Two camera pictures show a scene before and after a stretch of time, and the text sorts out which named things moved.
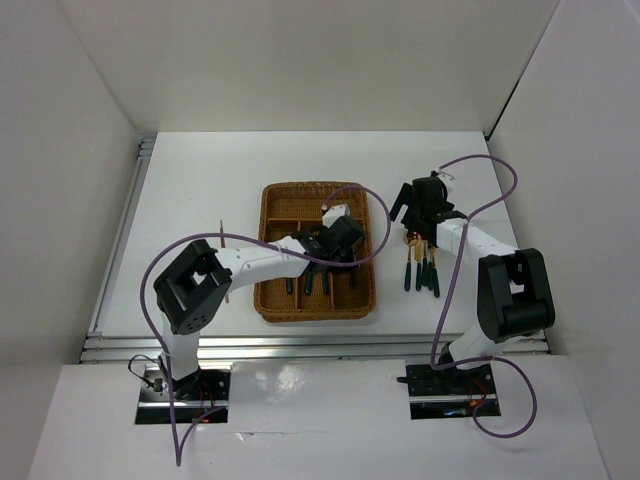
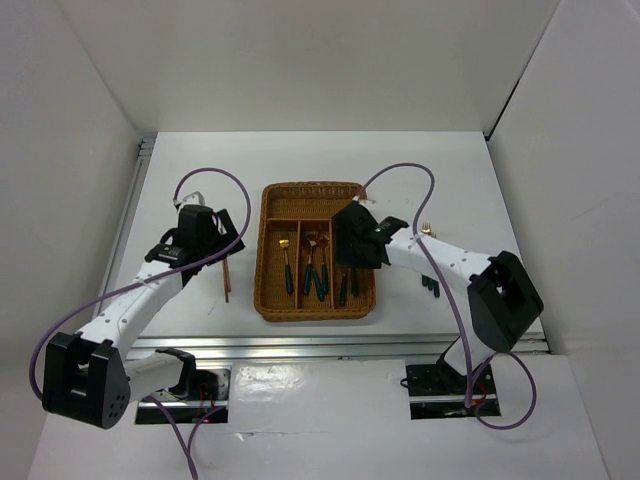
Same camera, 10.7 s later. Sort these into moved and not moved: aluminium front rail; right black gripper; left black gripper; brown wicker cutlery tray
Moved: right black gripper; left black gripper
Not moved: brown wicker cutlery tray; aluminium front rail
